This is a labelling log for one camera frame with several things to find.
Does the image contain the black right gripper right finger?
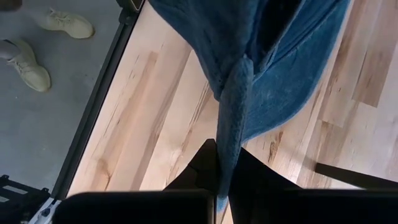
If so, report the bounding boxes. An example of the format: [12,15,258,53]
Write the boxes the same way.
[228,147,398,224]

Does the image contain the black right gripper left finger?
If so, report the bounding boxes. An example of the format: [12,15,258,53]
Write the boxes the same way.
[52,138,218,224]

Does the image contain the faded blue denim cap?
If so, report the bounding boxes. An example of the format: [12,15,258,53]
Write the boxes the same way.
[147,0,352,215]

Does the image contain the black case grey labels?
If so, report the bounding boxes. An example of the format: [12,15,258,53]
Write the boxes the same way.
[0,174,51,224]

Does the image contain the person's foot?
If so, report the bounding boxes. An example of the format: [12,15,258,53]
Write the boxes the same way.
[6,39,52,93]
[36,7,95,40]

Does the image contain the silver bracket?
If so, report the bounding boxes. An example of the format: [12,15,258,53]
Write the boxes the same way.
[28,197,62,224]

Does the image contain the black metal table frame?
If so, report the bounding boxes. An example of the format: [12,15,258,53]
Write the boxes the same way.
[51,0,147,200]

